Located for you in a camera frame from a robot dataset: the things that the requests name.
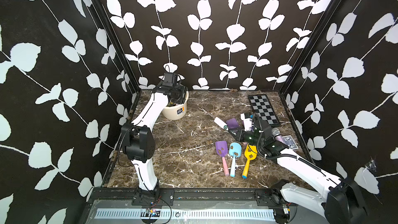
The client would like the purple square trowel front row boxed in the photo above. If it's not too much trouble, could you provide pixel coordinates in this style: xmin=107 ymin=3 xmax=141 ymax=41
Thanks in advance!
xmin=215 ymin=141 xmax=230 ymax=176

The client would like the yellow trowel yellow handle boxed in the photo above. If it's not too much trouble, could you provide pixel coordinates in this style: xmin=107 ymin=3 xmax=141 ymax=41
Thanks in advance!
xmin=242 ymin=144 xmax=258 ymax=179

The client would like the purple square trowel pink handle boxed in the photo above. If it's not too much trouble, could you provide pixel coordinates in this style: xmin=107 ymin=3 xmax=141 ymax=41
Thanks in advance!
xmin=226 ymin=118 xmax=240 ymax=130

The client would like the cream plastic bucket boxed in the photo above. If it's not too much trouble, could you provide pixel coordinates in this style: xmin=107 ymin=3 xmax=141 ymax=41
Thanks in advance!
xmin=162 ymin=91 xmax=189 ymax=120

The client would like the green white scrub brush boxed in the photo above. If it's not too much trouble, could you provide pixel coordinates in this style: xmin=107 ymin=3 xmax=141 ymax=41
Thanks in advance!
xmin=214 ymin=117 xmax=230 ymax=131

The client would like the black front rail base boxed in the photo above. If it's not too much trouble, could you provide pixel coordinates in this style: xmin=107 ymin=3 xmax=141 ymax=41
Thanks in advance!
xmin=89 ymin=188 xmax=297 ymax=208

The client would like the white perforated cable tray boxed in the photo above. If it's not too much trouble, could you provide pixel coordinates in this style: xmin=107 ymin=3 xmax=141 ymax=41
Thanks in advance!
xmin=94 ymin=208 xmax=275 ymax=222

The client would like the black white checkerboard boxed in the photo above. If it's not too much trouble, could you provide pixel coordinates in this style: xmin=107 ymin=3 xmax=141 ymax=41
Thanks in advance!
xmin=248 ymin=94 xmax=280 ymax=127

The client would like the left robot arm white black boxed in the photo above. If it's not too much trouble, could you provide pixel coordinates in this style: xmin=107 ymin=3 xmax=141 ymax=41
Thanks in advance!
xmin=121 ymin=72 xmax=189 ymax=199

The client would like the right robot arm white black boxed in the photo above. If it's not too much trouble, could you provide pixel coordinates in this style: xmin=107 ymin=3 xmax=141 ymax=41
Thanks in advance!
xmin=222 ymin=114 xmax=369 ymax=224

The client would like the light blue trowel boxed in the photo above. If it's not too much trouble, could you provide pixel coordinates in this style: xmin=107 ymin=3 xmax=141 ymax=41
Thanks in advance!
xmin=229 ymin=142 xmax=241 ymax=177

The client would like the playing card deck box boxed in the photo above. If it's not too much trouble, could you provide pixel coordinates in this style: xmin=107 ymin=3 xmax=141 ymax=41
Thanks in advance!
xmin=282 ymin=135 xmax=298 ymax=150

